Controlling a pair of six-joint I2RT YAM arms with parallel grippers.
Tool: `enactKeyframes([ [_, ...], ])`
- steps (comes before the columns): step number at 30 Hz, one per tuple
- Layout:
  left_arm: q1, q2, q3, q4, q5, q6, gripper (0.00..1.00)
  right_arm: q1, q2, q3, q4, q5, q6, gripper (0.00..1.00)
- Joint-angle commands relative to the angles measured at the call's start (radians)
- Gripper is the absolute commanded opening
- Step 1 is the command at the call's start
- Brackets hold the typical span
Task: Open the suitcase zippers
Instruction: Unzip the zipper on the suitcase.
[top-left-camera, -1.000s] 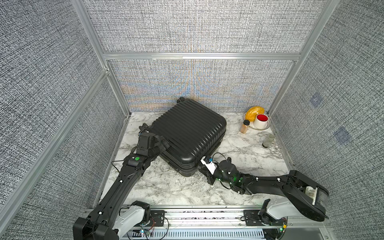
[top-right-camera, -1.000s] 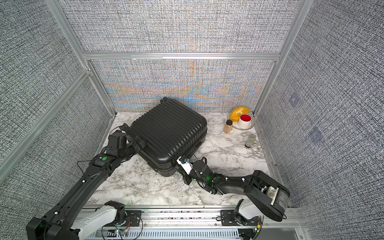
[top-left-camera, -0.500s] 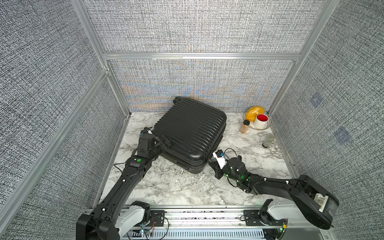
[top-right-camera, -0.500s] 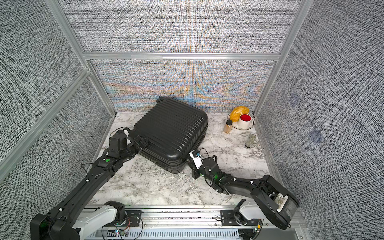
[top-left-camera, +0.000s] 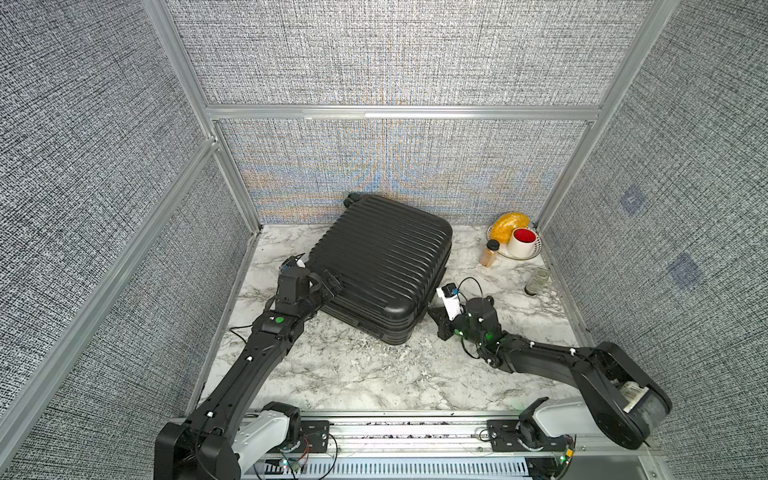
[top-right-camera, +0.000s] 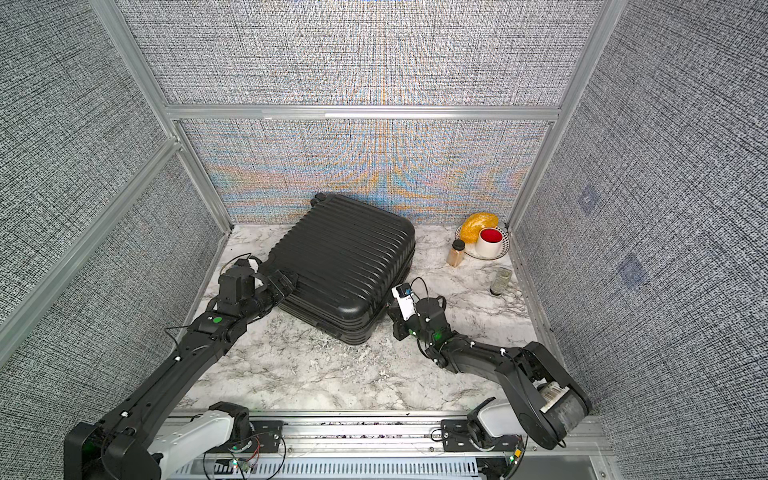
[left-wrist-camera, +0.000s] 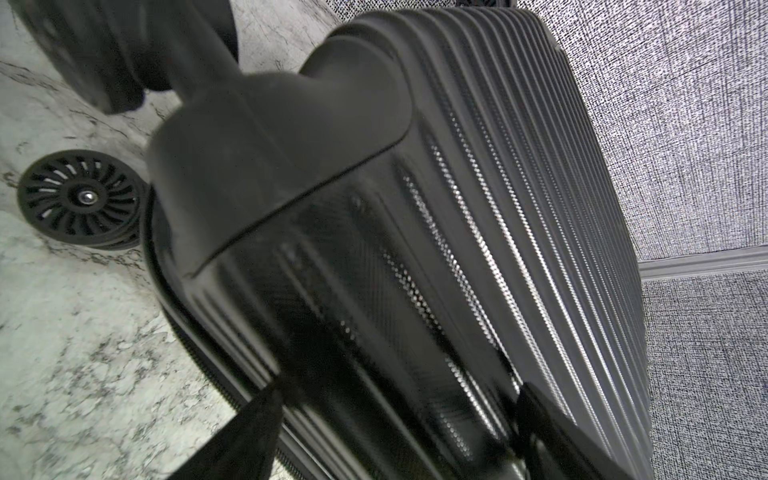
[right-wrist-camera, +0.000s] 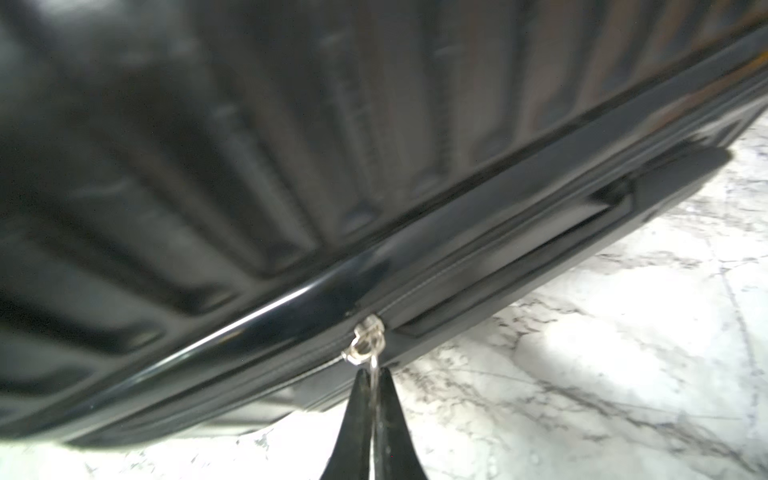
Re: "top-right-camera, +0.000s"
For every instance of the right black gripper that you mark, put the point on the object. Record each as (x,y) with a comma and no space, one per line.
(400,332)

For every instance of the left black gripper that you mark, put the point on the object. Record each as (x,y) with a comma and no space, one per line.
(279,294)

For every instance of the black ribbed hard-shell suitcase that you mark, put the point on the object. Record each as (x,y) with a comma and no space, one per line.
(347,255)

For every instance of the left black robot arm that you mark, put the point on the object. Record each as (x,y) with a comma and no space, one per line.
(117,446)

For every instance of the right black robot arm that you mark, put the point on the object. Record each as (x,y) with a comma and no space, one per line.
(545,400)

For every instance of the brown spice jar black lid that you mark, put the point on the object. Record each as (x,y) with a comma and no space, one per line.
(456,253)

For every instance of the clear glass jar lying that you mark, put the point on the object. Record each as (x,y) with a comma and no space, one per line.
(500,282)

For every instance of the white cup red inside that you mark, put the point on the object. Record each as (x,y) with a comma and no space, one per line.
(490,244)

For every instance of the yellow bread loaf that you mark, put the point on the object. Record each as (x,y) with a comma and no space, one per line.
(470,230)

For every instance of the white patterned plate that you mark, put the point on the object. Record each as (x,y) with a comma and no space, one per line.
(470,248)

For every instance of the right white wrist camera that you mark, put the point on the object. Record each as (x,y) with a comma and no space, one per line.
(404,300)

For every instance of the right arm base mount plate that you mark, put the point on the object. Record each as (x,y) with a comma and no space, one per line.
(469,436)

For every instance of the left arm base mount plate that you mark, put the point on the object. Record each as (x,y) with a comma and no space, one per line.
(265,437)

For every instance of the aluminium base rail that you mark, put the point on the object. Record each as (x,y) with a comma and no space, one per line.
(394,433)

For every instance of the white slotted cable duct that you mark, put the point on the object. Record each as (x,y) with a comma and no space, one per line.
(337,468)

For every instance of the aluminium enclosure frame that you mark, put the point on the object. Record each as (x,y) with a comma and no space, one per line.
(34,306)

